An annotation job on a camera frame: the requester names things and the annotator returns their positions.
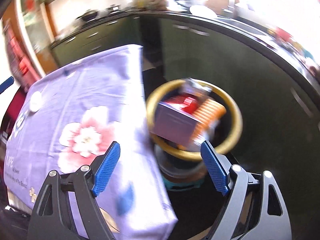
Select orange bristle scrub pad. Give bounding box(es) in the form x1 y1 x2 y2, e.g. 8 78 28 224
191 99 226 139

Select purple cardboard box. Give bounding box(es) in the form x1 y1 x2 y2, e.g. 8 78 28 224
151 102 201 146

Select red and white carton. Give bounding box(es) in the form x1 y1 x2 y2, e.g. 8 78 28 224
165 94 200 114

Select white plastic bag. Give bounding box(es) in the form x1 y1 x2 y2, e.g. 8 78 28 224
180 78 212 98

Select green lower kitchen cabinets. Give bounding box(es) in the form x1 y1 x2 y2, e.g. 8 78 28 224
52 13 319 239

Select red checked apron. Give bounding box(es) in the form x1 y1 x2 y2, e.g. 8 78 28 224
3 20 40 92

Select purple floral tablecloth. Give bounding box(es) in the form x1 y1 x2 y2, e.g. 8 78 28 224
4 44 177 239

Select black wok on stove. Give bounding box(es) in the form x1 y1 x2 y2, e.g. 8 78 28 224
76 10 99 22

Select teal plastic stool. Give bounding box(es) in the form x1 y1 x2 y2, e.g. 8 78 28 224
162 175 204 192

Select blue bin with yellow rim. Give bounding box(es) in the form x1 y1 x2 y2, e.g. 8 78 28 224
146 79 242 181

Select white plate by sink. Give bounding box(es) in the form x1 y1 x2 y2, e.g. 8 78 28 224
189 5 217 20

